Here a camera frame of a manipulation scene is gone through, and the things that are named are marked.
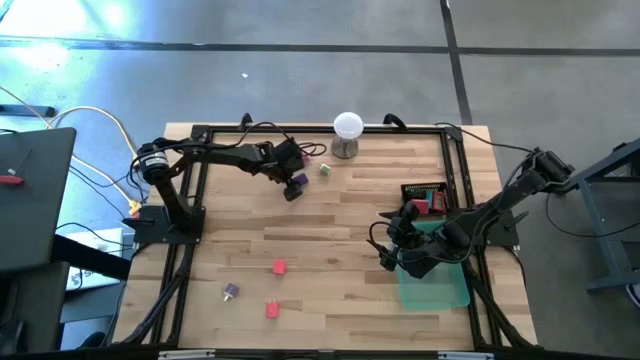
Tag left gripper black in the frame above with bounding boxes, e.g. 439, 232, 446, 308
257, 142, 305, 203

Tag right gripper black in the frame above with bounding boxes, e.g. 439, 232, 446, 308
378, 200, 454, 280

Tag black mesh basket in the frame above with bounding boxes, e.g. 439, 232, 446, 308
400, 181, 450, 221

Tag teal translucent plastic bin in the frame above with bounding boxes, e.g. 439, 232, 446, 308
397, 219, 472, 314

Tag white dome brass base lamp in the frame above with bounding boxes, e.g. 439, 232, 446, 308
330, 111, 365, 161

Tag white printed box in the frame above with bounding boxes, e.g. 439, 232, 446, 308
64, 227, 126, 292

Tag black floor bar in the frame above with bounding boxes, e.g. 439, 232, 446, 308
0, 104, 57, 118

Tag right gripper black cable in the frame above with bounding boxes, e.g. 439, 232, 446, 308
368, 221, 401, 254

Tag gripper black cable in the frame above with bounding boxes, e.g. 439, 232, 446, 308
234, 121, 329, 159
368, 221, 401, 254

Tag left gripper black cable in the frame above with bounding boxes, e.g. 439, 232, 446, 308
234, 121, 329, 159

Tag black aluminium table frame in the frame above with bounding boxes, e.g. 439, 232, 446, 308
113, 123, 539, 351

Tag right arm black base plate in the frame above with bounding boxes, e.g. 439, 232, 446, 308
469, 209, 521, 249

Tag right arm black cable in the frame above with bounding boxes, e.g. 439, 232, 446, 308
433, 121, 539, 154

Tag silver aluminium bracket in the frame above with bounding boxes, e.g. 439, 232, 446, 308
158, 349, 216, 360
438, 351, 496, 360

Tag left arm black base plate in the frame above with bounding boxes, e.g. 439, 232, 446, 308
122, 204, 206, 246

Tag black floor cable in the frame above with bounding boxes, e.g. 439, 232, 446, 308
54, 164, 134, 256
544, 192, 640, 239

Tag blue-grey table frame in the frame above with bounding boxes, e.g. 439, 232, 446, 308
564, 137, 640, 296

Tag yellow floor cable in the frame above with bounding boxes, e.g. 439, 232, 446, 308
0, 85, 147, 219

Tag red-handled tool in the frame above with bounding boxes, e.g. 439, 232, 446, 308
0, 147, 33, 188

